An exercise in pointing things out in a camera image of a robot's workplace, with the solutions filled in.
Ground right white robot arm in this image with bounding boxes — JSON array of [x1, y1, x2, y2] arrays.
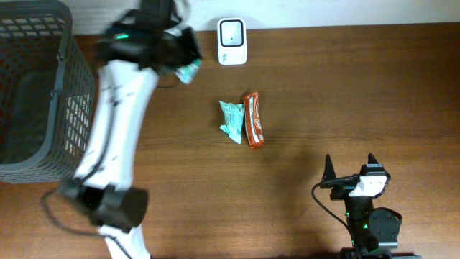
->
[[311, 153, 420, 259]]

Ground mint green snack packet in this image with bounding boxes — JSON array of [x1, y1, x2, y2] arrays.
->
[[219, 101, 244, 144]]

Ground green tissue pack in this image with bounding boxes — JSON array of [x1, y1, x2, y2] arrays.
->
[[175, 59, 202, 84]]

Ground grey plastic mesh basket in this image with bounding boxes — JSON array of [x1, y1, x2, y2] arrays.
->
[[1, 1, 95, 183]]

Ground white barcode scanner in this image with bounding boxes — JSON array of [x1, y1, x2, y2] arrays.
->
[[216, 17, 247, 65]]

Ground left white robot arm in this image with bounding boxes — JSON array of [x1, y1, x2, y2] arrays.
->
[[57, 7, 201, 258]]

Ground orange chocolate bar wrapper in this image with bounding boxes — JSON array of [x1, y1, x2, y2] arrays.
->
[[243, 92, 265, 149]]

